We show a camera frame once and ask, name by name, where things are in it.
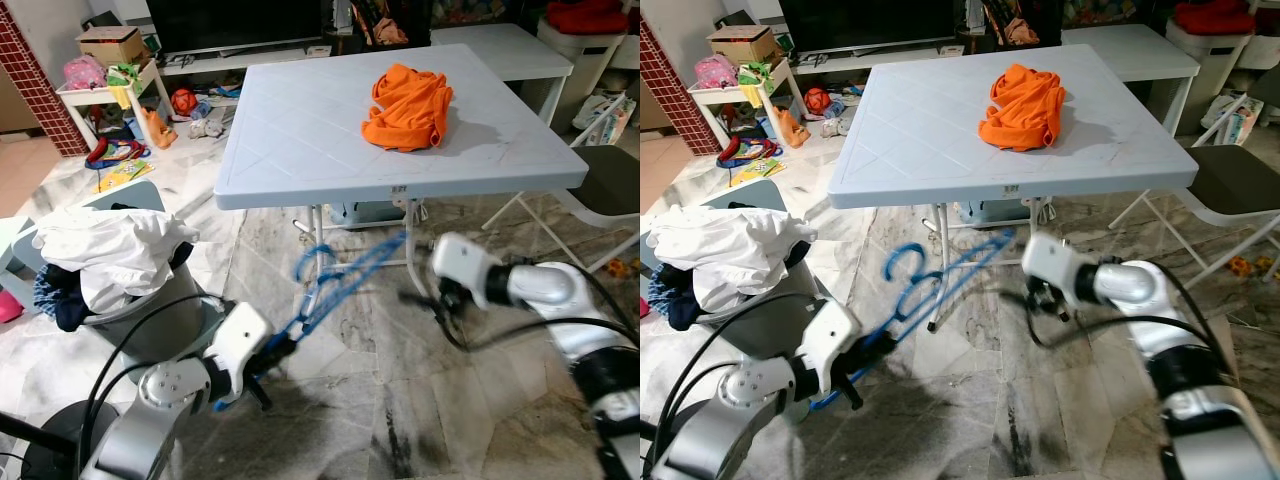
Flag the red cloth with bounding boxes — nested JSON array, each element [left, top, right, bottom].
[[545, 0, 629, 36], [1175, 0, 1259, 36]]

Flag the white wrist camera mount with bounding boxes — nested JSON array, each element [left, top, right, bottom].
[[205, 300, 273, 401], [795, 298, 863, 396], [432, 232, 503, 311], [1022, 232, 1093, 306]]

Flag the black television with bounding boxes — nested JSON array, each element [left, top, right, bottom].
[[780, 0, 966, 53], [147, 0, 326, 56]]

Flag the pink bag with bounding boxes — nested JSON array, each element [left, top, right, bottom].
[[695, 55, 739, 91], [62, 56, 108, 91]]

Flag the grey folding chair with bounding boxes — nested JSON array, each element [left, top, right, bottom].
[[480, 145, 641, 273], [1110, 145, 1280, 291]]

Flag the dark blue garment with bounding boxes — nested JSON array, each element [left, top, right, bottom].
[[648, 268, 701, 333], [33, 265, 96, 333]]

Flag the grey laundry basket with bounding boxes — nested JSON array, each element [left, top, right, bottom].
[[715, 245, 831, 361], [80, 245, 226, 361]]

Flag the blue plastic hanger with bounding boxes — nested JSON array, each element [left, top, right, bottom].
[[815, 228, 1016, 413], [213, 230, 411, 413]]

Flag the pale blue box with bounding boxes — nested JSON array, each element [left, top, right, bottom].
[[330, 200, 406, 229], [960, 200, 1041, 226]]

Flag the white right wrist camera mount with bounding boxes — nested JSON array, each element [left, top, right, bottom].
[[1022, 232, 1093, 306], [432, 232, 503, 311]]

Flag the white side table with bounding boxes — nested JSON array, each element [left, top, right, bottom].
[[1060, 22, 1201, 131], [430, 22, 576, 121]]

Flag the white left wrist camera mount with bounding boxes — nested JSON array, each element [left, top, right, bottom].
[[205, 300, 273, 401], [795, 298, 863, 396]]

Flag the short black left arm cable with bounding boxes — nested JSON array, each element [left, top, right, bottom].
[[95, 360, 161, 451], [685, 360, 751, 461]]

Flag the cardboard box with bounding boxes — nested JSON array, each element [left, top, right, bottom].
[[77, 26, 149, 69], [707, 26, 781, 69]]

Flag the small white shelf table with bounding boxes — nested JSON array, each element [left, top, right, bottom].
[[688, 60, 801, 141], [57, 60, 176, 151]]

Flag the white bin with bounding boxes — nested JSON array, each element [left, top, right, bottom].
[[1165, 20, 1256, 101], [537, 20, 626, 96]]

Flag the orange shirt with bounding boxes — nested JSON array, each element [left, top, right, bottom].
[[361, 63, 456, 153], [978, 63, 1067, 153]]

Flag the white folding table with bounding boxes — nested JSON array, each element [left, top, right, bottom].
[[827, 42, 1199, 331], [214, 42, 591, 301]]

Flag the white shirt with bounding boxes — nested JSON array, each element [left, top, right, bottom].
[[33, 205, 199, 314], [645, 205, 816, 316]]

